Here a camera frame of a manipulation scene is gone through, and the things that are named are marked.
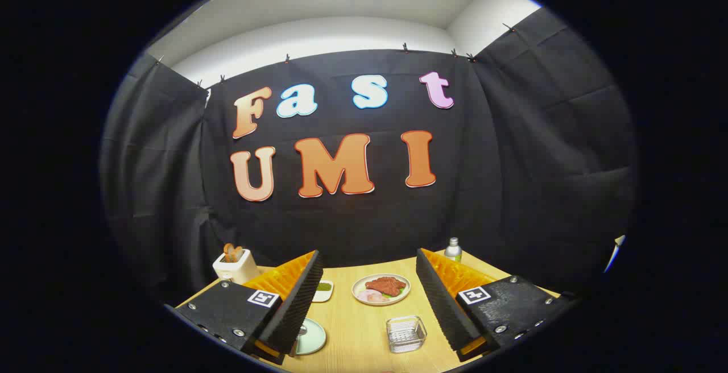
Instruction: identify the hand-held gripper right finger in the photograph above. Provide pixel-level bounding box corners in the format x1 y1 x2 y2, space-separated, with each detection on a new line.
416 248 581 362

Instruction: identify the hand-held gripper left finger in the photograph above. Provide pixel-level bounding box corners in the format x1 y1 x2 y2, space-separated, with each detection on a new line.
165 250 325 366

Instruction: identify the white plate with meat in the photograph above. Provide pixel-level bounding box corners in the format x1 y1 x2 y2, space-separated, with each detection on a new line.
351 273 411 306

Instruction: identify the light blue plate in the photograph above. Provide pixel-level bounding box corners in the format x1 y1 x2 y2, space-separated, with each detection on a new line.
295 317 327 355

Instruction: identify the brown grilled steak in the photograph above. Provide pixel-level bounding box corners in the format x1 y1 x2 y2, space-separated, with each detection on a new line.
366 276 407 297

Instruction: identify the white toaster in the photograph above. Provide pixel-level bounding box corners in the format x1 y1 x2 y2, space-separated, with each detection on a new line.
213 248 261 284

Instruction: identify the metal wire cutlery rack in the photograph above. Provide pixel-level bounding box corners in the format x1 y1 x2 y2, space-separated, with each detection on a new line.
386 316 428 354

